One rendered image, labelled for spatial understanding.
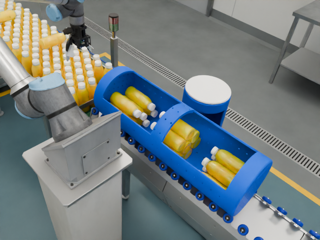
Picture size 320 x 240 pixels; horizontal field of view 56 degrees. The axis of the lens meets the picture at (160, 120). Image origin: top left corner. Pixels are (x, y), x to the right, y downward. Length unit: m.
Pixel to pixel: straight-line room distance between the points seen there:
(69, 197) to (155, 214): 1.35
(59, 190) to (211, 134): 0.74
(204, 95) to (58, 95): 0.95
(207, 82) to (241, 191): 0.89
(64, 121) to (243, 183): 0.69
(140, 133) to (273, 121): 2.26
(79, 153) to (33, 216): 1.49
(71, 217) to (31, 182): 1.41
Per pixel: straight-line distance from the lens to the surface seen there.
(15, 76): 1.25
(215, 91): 1.85
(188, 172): 1.29
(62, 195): 1.17
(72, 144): 1.03
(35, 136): 3.03
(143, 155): 1.55
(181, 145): 1.38
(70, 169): 1.10
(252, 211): 1.48
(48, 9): 1.47
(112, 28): 2.08
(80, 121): 1.11
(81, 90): 1.74
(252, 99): 3.65
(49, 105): 1.11
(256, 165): 1.23
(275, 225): 1.49
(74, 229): 1.40
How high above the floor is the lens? 2.12
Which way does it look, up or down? 43 degrees down
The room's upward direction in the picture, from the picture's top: 7 degrees clockwise
